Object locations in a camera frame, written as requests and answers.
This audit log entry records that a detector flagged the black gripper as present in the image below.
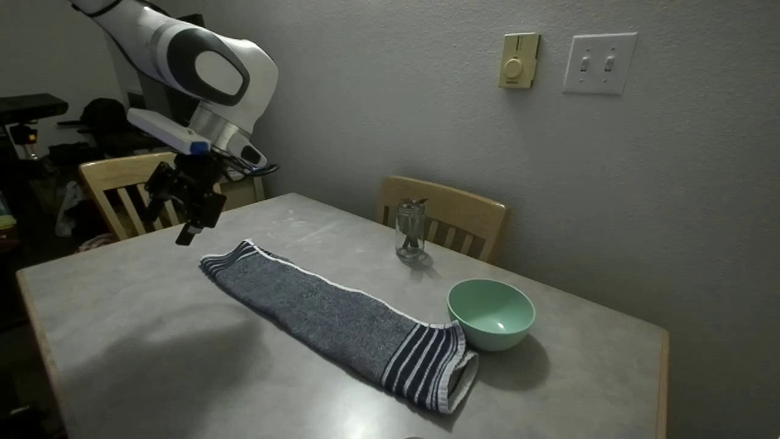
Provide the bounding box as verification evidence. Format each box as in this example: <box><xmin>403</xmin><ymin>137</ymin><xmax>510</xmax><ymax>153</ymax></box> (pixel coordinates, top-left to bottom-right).
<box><xmin>142</xmin><ymin>150</ymin><xmax>231</xmax><ymax>248</ymax></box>

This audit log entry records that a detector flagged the beige round-dial thermostat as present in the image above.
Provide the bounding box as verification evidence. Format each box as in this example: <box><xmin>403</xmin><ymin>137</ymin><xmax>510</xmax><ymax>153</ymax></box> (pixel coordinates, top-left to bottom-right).
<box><xmin>494</xmin><ymin>29</ymin><xmax>543</xmax><ymax>93</ymax></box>

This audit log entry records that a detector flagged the white and blue wrist camera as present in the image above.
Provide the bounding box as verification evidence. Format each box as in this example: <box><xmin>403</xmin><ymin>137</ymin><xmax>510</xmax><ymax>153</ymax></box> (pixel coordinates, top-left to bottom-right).
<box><xmin>125</xmin><ymin>105</ymin><xmax>216</xmax><ymax>159</ymax></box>

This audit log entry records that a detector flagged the black round object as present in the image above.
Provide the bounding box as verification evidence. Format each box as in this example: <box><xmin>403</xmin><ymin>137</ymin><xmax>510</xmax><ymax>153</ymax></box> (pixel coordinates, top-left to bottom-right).
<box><xmin>78</xmin><ymin>94</ymin><xmax>140</xmax><ymax>140</ymax></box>

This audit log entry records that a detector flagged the white double light switch plate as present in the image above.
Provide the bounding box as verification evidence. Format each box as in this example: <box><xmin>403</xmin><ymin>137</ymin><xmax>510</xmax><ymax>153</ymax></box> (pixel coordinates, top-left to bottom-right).
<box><xmin>560</xmin><ymin>29</ymin><xmax>641</xmax><ymax>100</ymax></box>

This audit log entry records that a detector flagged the clear drinking glass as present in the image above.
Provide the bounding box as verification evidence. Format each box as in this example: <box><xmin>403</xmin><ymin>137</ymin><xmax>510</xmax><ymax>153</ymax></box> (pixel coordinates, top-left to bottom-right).
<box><xmin>391</xmin><ymin>195</ymin><xmax>435</xmax><ymax>260</ymax></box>

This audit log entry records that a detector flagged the wooden chair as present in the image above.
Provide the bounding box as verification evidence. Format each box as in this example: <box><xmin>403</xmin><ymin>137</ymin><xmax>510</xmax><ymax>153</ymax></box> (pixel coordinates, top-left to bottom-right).
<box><xmin>78</xmin><ymin>149</ymin><xmax>269</xmax><ymax>244</ymax></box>
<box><xmin>379</xmin><ymin>173</ymin><xmax>513</xmax><ymax>265</ymax></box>

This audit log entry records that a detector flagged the green bowl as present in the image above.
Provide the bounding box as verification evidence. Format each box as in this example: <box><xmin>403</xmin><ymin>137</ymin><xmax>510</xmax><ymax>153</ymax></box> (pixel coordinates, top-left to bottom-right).
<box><xmin>444</xmin><ymin>274</ymin><xmax>541</xmax><ymax>353</ymax></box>

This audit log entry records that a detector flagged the blue striped towel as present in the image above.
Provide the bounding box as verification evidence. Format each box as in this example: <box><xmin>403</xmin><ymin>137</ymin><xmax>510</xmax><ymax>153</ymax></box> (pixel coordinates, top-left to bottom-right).
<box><xmin>197</xmin><ymin>237</ymin><xmax>483</xmax><ymax>417</ymax></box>

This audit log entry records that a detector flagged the black shelf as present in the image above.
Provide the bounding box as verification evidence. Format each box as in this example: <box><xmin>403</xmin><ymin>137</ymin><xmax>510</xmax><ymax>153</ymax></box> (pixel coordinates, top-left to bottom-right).
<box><xmin>0</xmin><ymin>89</ymin><xmax>70</xmax><ymax>126</ymax></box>

